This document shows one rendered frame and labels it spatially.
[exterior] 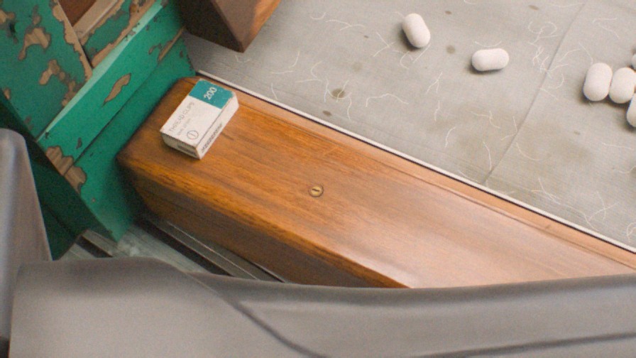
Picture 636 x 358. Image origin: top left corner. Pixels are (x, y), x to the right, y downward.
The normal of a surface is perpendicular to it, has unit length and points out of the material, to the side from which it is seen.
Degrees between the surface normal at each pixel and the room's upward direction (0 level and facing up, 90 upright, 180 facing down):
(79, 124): 90
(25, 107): 92
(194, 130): 0
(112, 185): 90
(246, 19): 66
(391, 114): 0
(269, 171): 0
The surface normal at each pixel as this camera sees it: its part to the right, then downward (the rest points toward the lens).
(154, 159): -0.04, -0.50
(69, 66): 0.88, 0.40
